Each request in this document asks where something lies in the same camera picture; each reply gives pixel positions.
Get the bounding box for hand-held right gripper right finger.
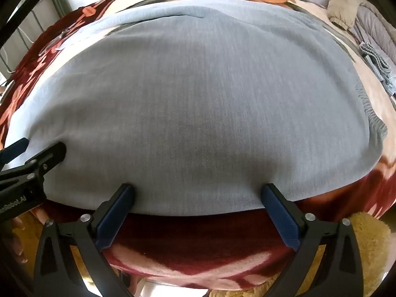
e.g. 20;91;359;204
261;183;365;297

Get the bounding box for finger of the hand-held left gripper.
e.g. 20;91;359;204
0;142;67;187
0;138;30;168

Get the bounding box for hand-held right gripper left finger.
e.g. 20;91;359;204
32;183;135;297

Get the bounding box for grey pants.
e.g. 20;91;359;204
4;0;389;217

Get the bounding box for person's left hand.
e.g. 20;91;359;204
11;216;32;265

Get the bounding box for red floral blanket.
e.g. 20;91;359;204
0;0;396;291

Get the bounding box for yellow plush rug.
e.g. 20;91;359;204
348;212;394;287

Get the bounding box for clear plastic hanger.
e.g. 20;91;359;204
40;26;82;57

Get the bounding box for grey knitted cloth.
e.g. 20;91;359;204
360;41;396;95

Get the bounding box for grey padded jacket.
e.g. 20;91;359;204
353;1;396;69

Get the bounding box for beige jacket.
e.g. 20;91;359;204
327;0;373;30

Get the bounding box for white cable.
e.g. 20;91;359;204
15;26;36;48

